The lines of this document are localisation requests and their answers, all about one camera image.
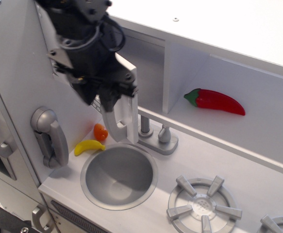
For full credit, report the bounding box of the grey toy stove burner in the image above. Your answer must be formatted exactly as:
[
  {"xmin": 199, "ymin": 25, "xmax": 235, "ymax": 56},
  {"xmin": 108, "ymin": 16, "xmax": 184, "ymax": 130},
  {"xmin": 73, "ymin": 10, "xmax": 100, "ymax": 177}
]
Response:
[{"xmin": 166, "ymin": 175, "xmax": 242, "ymax": 233}]

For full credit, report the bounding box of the white toy kitchen shelf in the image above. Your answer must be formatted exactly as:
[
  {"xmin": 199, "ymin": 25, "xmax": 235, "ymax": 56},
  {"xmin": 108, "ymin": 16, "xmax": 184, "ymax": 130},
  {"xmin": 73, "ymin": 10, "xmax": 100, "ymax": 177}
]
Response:
[{"xmin": 128, "ymin": 41, "xmax": 283, "ymax": 173}]

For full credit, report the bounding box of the yellow toy banana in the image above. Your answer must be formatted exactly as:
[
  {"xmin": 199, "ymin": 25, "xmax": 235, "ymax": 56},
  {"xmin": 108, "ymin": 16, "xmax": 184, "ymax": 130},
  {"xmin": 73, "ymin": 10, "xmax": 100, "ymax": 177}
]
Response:
[{"xmin": 74, "ymin": 140, "xmax": 105, "ymax": 156}]

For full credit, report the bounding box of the grey toy faucet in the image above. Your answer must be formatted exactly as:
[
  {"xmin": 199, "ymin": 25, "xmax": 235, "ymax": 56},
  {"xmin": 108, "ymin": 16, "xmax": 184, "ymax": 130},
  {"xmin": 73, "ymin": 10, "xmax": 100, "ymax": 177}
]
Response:
[{"xmin": 138, "ymin": 116, "xmax": 179, "ymax": 155}]

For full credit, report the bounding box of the grey oven door handle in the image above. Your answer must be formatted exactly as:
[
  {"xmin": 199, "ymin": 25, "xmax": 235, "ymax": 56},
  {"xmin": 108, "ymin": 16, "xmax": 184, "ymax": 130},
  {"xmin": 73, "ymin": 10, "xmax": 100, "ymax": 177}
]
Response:
[{"xmin": 32, "ymin": 206, "xmax": 54, "ymax": 233}]

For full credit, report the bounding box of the grey round toy sink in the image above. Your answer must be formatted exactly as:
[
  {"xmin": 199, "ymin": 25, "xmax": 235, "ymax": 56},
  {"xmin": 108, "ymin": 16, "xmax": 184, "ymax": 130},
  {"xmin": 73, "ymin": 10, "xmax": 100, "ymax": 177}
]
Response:
[{"xmin": 80, "ymin": 144, "xmax": 158, "ymax": 211}]

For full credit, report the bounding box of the orange toy fruit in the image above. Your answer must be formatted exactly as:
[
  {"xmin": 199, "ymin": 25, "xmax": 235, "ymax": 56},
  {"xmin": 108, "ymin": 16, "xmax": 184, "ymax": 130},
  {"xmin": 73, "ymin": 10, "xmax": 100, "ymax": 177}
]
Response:
[{"xmin": 94, "ymin": 123, "xmax": 108, "ymax": 141}]

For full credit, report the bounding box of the red toy chili pepper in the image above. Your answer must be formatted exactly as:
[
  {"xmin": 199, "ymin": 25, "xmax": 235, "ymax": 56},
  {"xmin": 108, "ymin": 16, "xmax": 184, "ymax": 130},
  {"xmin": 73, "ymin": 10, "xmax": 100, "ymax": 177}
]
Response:
[{"xmin": 183, "ymin": 88, "xmax": 246, "ymax": 116}]

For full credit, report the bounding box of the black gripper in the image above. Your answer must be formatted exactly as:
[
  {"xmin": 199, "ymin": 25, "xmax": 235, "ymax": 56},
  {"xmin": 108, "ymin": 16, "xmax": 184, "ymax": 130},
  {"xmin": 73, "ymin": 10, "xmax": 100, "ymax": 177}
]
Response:
[{"xmin": 49, "ymin": 36, "xmax": 137, "ymax": 112}]

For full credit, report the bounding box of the grey microwave door handle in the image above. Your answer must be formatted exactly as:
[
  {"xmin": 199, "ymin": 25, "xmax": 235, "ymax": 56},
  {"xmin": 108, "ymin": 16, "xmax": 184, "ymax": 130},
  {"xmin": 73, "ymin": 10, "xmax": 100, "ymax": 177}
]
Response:
[{"xmin": 101, "ymin": 96, "xmax": 128, "ymax": 142}]

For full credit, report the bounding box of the grey toy wall phone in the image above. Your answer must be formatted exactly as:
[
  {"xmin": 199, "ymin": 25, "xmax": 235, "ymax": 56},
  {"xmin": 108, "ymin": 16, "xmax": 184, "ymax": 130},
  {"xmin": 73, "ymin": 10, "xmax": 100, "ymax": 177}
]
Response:
[{"xmin": 31, "ymin": 106, "xmax": 69, "ymax": 169}]

